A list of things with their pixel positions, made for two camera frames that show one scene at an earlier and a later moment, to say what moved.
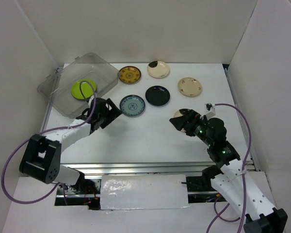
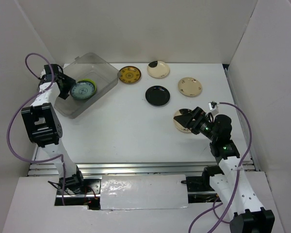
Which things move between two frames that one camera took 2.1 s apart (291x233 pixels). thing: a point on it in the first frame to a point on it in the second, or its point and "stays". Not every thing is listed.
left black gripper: [113, 112] to [69, 82]
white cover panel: [127, 191] stays
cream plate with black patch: [158, 69] stays
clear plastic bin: [69, 90] stays
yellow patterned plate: [130, 74] stays
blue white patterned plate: [132, 105] to [82, 90]
